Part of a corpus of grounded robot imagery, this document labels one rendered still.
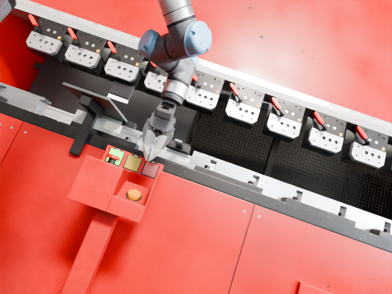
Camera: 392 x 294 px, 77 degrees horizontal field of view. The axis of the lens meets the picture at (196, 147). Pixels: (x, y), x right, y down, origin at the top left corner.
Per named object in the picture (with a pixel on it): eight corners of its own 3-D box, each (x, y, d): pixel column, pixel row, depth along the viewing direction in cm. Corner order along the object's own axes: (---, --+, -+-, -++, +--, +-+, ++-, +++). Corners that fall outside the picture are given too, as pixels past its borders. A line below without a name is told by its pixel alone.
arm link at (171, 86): (189, 85, 75) (163, 75, 74) (184, 99, 74) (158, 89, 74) (187, 93, 82) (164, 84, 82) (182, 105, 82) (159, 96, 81)
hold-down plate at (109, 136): (68, 126, 105) (71, 120, 106) (74, 130, 111) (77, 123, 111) (134, 150, 104) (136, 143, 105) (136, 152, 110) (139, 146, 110)
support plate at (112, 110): (62, 84, 89) (63, 81, 89) (90, 109, 114) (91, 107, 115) (108, 100, 88) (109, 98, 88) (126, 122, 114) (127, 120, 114)
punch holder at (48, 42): (23, 44, 117) (39, 16, 120) (34, 54, 125) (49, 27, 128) (53, 54, 116) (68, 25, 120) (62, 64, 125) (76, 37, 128)
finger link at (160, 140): (157, 164, 79) (168, 137, 80) (156, 164, 73) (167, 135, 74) (148, 161, 79) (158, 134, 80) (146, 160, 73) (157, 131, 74)
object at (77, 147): (56, 147, 86) (82, 93, 90) (74, 154, 100) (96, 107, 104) (66, 150, 86) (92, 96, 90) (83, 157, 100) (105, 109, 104)
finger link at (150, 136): (148, 161, 79) (158, 134, 80) (146, 160, 73) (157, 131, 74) (139, 157, 78) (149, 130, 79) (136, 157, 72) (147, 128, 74)
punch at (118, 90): (106, 95, 117) (114, 78, 119) (108, 97, 119) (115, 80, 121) (126, 102, 116) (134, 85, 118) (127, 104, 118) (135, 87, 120)
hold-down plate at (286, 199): (284, 203, 102) (286, 196, 103) (279, 203, 107) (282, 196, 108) (354, 228, 101) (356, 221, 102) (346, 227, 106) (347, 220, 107)
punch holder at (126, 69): (102, 71, 115) (116, 42, 119) (108, 80, 124) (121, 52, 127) (132, 81, 115) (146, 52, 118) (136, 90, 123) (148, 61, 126)
